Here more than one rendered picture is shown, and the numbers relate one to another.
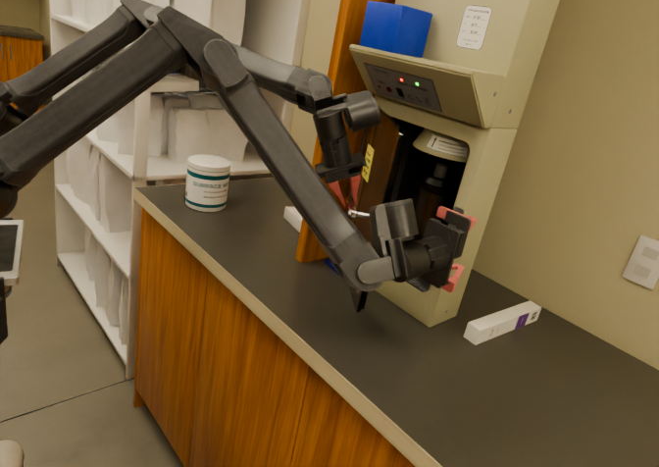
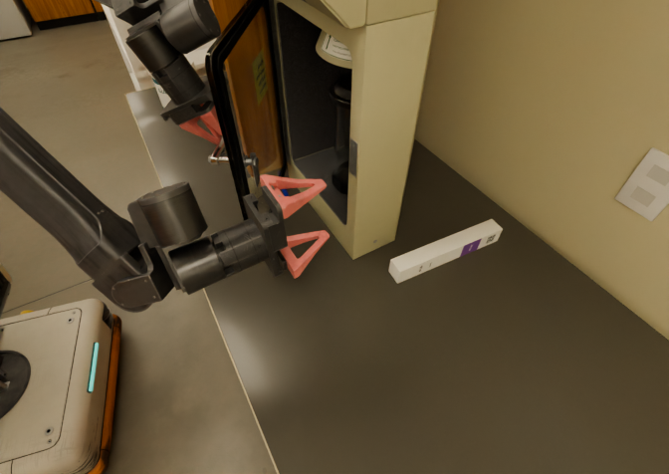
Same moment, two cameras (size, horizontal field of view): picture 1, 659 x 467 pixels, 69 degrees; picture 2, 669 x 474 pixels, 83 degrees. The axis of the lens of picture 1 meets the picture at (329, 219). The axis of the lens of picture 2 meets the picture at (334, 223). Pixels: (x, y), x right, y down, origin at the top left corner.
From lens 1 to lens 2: 0.60 m
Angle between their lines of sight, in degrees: 28
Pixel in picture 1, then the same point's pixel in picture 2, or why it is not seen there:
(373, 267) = (129, 288)
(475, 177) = (361, 101)
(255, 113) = not seen: outside the picture
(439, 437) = (290, 418)
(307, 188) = (23, 191)
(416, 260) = (191, 274)
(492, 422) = (363, 398)
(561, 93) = not seen: outside the picture
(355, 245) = (104, 261)
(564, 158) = (562, 26)
